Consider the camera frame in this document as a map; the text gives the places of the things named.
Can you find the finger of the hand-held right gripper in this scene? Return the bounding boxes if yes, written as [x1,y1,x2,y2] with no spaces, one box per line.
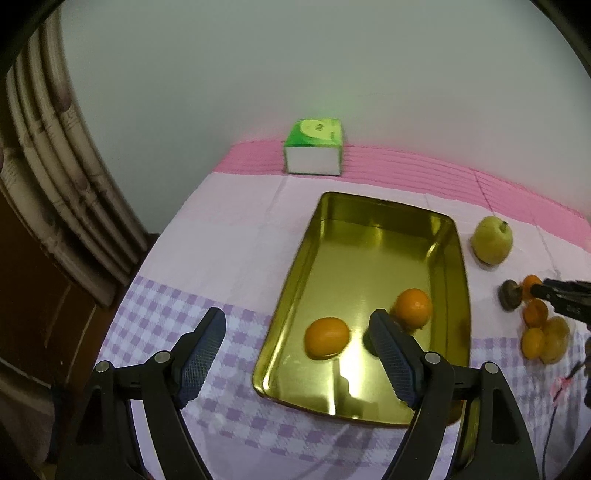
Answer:
[544,277,591,294]
[530,284,591,320]

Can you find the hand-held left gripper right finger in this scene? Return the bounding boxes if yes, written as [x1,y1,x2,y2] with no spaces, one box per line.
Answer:
[368,309,541,480]

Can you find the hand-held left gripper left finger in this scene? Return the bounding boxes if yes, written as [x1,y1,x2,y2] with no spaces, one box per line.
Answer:
[55,307,227,480]

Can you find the dark brown round fruit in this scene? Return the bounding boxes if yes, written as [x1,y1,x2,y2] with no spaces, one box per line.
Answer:
[500,279,522,312]

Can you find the green pear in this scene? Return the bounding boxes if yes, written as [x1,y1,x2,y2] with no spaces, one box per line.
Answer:
[471,216,513,265]

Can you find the red and gold tin box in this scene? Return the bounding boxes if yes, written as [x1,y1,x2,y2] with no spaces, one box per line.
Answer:
[252,191,472,467]

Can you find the pink and purple checked tablecloth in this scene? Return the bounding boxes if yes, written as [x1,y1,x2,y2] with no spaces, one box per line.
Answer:
[95,141,591,480]

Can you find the brown wooden cabinet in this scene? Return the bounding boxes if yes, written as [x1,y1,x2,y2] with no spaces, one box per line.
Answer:
[0,185,162,467]

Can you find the green and white tissue box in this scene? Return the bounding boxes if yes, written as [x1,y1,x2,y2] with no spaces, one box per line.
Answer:
[283,117,346,177]

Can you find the beige patterned curtain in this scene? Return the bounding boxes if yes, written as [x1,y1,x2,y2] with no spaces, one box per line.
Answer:
[0,9,148,305]

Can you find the thin black cable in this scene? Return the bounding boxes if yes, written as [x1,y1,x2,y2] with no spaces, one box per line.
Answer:
[541,360,583,480]

